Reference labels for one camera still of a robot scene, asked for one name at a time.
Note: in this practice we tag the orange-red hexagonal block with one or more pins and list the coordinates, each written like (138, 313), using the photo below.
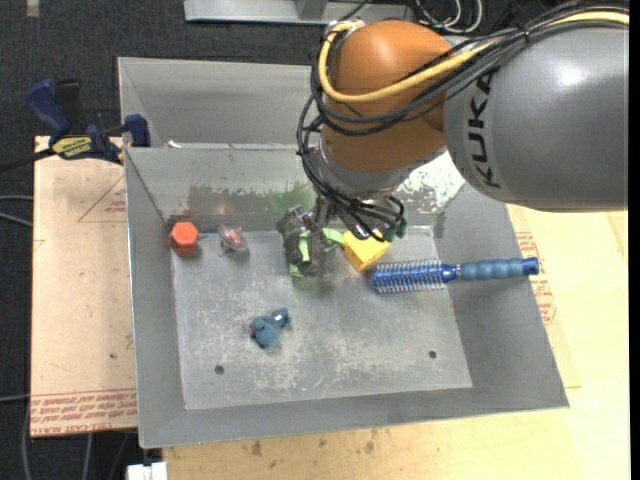
(184, 238)

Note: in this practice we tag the brown cardboard board, red print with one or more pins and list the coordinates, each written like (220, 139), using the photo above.
(80, 293)

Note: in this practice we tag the blue hairbrush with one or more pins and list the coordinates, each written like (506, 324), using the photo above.
(415, 275)

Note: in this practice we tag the yellow wedge block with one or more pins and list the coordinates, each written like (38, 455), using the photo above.
(365, 253)

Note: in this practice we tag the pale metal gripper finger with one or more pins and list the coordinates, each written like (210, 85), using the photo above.
(290, 253)
(316, 264)

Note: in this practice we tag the teal toy animal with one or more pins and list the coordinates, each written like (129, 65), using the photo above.
(267, 330)

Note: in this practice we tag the grey metal bin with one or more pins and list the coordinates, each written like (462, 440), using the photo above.
(320, 348)

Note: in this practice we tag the light green flat piece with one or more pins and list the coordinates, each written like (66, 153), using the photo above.
(304, 248)

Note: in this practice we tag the clear pink spinning top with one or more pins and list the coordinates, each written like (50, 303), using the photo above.
(233, 240)

